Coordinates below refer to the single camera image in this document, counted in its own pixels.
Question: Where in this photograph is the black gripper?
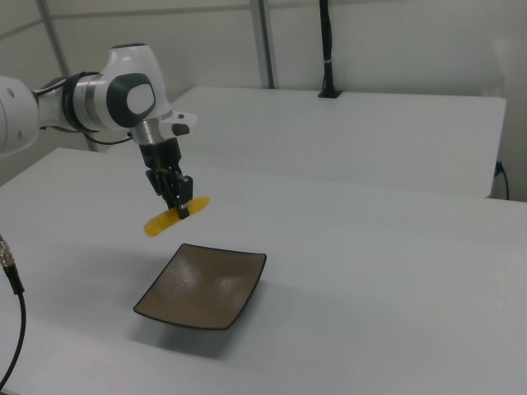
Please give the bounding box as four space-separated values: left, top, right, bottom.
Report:
138 138 194 220

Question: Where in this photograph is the yellow banana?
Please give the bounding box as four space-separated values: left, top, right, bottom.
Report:
142 195 212 239

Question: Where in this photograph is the square brown ceramic plate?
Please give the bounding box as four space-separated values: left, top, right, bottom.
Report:
133 242 268 332

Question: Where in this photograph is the white side table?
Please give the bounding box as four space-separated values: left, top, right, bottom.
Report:
105 85 508 200

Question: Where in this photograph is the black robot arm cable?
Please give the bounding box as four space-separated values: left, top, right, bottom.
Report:
31 71 138 146

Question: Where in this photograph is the grey metal partition post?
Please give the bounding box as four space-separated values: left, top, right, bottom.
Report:
250 0 276 89
34 0 72 80

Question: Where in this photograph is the black cable with metal connector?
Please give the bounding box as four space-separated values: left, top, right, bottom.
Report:
0 231 27 387

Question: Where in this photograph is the black camera stand pole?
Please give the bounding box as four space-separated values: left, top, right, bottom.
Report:
317 0 343 100

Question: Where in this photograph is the thin black power cable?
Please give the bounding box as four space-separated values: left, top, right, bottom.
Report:
494 160 511 202

